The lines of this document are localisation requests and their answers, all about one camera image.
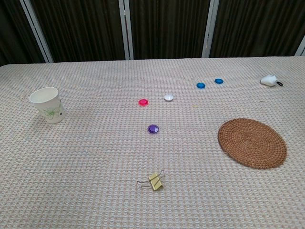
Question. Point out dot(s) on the white paper cup green print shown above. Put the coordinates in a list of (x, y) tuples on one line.
[(48, 107)]

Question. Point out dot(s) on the purple round magnet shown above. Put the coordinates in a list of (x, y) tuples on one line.
[(153, 129)]

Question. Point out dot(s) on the pink round magnet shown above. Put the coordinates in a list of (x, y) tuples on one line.
[(143, 102)]

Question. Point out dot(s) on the white round magnet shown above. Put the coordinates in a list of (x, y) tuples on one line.
[(168, 97)]

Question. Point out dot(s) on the blue round magnet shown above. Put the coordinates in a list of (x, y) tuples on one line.
[(219, 81), (200, 85)]

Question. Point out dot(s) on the round brown rattan coaster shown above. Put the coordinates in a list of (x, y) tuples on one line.
[(252, 143)]

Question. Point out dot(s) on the yellow binder clip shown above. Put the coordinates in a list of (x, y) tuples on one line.
[(156, 182)]

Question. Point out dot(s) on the beige woven tablecloth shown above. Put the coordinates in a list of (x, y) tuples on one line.
[(95, 155)]

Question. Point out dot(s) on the white pouch with black loop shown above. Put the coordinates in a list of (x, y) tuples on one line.
[(268, 80)]

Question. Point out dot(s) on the dark screen panel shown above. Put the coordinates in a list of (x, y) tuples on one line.
[(12, 33)]

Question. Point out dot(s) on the white screen frame post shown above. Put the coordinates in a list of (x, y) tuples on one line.
[(35, 28), (125, 28), (210, 28), (300, 48)]

